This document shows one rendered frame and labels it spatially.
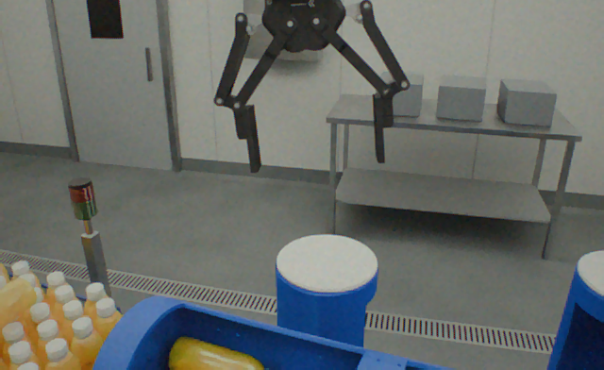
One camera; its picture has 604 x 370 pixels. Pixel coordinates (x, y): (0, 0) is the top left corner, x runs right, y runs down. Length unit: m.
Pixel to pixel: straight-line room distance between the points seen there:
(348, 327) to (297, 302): 0.15
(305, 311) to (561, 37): 3.22
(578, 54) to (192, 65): 3.16
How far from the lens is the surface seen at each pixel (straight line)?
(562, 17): 4.03
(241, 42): 0.49
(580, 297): 1.47
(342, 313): 1.27
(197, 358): 0.92
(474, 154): 4.15
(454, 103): 3.24
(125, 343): 0.84
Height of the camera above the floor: 1.76
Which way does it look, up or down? 22 degrees down
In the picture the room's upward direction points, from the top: straight up
